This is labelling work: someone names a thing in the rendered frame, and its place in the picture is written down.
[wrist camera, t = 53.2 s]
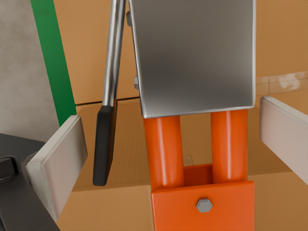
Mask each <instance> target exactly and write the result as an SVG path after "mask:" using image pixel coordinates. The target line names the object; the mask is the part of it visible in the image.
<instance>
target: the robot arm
mask: <svg viewBox="0 0 308 231"><path fill-rule="evenodd" d="M259 139H260V140H261V141H262V142H263V143H264V144H265V145H266V146H267V147H268V148H269V149H271V150H272V151H273V152H274V153H275V154H276V155H277V156H278V157H279V158H280V159H281V160H282V161H283V162H284V163H285V164H286V165H287V166H288V167H289V168H290V169H292V170H293V171H294V172H295V173H296V174H297V175H298V176H299V177H300V178H301V179H302V180H303V181H304V182H305V183H306V184H307V185H308V115H306V114H304V113H302V112H300V111H298V110H296V109H294V108H292V107H290V106H288V105H286V104H284V103H283V102H281V101H279V100H277V99H275V98H273V97H271V96H262V97H261V98H260V113H259ZM87 157H88V151H87V146H86V141H85V136H84V130H83V124H82V119H81V116H79V115H71V116H70V117H69V118H68V119H67V120H66V121H65V123H64V124H63V125H62V126H61V127H60V128H59V129H58V130H57V131H56V133H55V134H54V135H53V136H52V137H51V138H50V139H49V140H48V142H47V143H46V144H45V145H44V146H43V147H42V148H41V149H40V150H39V151H38V152H35V153H33V154H31V155H30V156H28V157H27V158H26V159H25V160H24V162H22V163H21V164H20V161H19V158H18V156H16V155H5V156H1V157H0V231H60V229H59V227H58V226H57V224H56V222H57V221H58V219H59V216H60V215H61V213H62V210H63V208H64V206H65V204H66V202H67V200H68V198H69V195H70V193H71V191H72V189H73V187H74V185H75V183H76V180H77V178H78V176H79V174H80V172H81V170H82V168H83V165H84V163H85V161H86V159H87Z"/></svg>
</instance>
